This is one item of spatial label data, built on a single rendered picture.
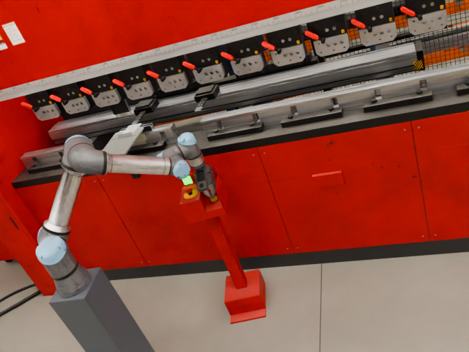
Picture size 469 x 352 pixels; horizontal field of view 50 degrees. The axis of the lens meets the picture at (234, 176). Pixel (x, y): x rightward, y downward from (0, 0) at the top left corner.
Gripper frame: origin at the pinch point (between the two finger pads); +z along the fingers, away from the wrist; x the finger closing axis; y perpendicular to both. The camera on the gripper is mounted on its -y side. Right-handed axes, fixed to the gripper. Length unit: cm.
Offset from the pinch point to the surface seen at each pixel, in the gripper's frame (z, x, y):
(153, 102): -22, 32, 73
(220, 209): 3.7, -3.1, -6.3
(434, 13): -49, -114, 17
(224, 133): -13.7, -10.5, 30.6
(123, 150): -24, 40, 25
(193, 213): 2.2, 10.0, -6.1
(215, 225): 16.2, 4.1, -2.3
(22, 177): -9, 121, 54
